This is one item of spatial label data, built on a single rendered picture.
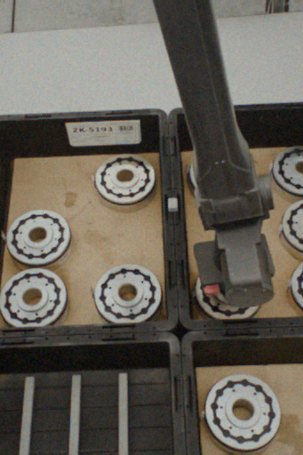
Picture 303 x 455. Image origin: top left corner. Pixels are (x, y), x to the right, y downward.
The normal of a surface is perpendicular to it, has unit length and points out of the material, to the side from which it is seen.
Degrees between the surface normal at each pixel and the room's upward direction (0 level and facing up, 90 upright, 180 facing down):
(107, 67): 0
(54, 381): 0
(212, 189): 83
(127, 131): 90
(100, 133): 90
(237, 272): 13
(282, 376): 0
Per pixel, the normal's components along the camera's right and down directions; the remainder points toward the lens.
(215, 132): 0.04, 0.78
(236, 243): -0.24, -0.50
